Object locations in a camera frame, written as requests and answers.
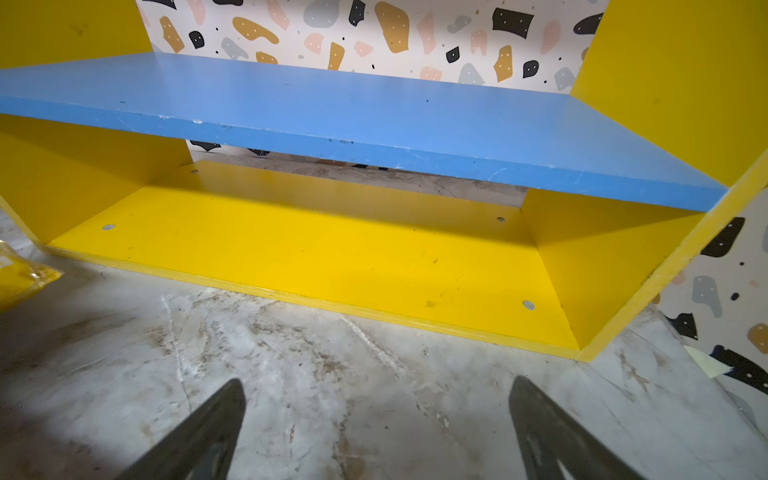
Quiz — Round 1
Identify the yellow wooden shelf unit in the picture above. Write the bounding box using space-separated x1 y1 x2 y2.
1 1 767 362

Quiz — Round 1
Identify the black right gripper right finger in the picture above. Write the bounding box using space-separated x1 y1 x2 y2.
509 376 641 479

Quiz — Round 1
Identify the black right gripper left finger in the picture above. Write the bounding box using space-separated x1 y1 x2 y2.
119 378 246 479

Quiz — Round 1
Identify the yellow spaghetti bag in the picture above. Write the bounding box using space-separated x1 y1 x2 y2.
0 241 63 312

